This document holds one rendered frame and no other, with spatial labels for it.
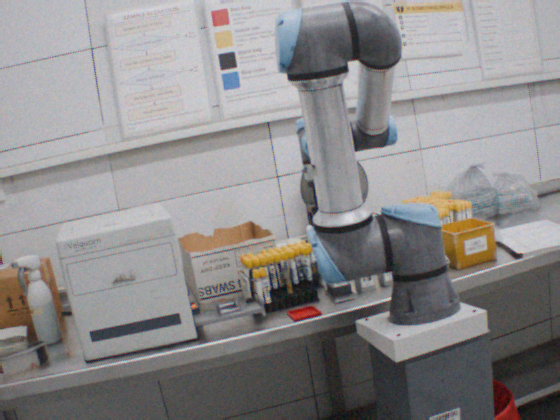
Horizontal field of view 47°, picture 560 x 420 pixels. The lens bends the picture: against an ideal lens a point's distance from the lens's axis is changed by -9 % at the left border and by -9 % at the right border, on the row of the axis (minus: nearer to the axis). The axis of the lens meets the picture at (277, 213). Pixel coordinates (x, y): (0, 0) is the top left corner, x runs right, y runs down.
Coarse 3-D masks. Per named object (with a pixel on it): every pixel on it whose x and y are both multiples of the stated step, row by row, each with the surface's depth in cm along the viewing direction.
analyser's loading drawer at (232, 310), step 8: (256, 296) 169; (216, 304) 166; (224, 304) 169; (232, 304) 169; (248, 304) 170; (256, 304) 169; (208, 312) 168; (216, 312) 167; (224, 312) 163; (232, 312) 164; (240, 312) 164; (248, 312) 164; (256, 312) 165; (264, 312) 165; (200, 320) 163; (208, 320) 162; (216, 320) 163; (224, 320) 164
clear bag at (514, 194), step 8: (504, 176) 236; (512, 176) 235; (520, 176) 235; (496, 184) 237; (504, 184) 234; (512, 184) 233; (520, 184) 233; (528, 184) 234; (496, 192) 234; (504, 192) 232; (512, 192) 232; (520, 192) 231; (528, 192) 232; (536, 192) 234; (496, 200) 233; (504, 200) 232; (512, 200) 231; (520, 200) 231; (528, 200) 232; (536, 200) 231; (504, 208) 232; (512, 208) 232; (520, 208) 231; (528, 208) 231; (536, 208) 231
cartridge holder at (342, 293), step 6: (330, 288) 175; (336, 288) 173; (342, 288) 173; (348, 288) 174; (330, 294) 175; (336, 294) 173; (342, 294) 173; (348, 294) 173; (354, 294) 172; (336, 300) 172; (342, 300) 172
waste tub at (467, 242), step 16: (448, 224) 191; (464, 224) 192; (480, 224) 187; (448, 240) 181; (464, 240) 178; (480, 240) 179; (448, 256) 183; (464, 256) 179; (480, 256) 180; (496, 256) 181
